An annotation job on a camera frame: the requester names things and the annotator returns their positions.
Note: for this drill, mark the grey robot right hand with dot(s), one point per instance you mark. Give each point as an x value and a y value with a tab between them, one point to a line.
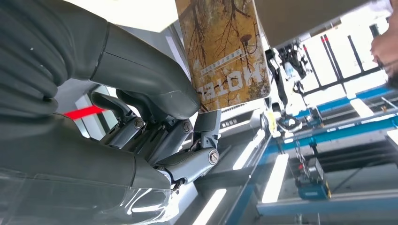
133	65

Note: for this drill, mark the blue metal gantry frame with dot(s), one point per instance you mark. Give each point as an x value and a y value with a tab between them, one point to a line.
326	205

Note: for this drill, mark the red barrier belt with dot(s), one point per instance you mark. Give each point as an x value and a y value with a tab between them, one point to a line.
84	112

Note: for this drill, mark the background humanoid robot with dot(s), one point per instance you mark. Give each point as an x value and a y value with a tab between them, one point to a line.
289	77

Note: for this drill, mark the white ceiling light strip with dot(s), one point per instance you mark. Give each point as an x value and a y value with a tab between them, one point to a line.
210	206
248	150
275	178

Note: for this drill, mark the blue hoist box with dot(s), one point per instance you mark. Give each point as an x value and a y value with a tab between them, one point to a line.
312	186

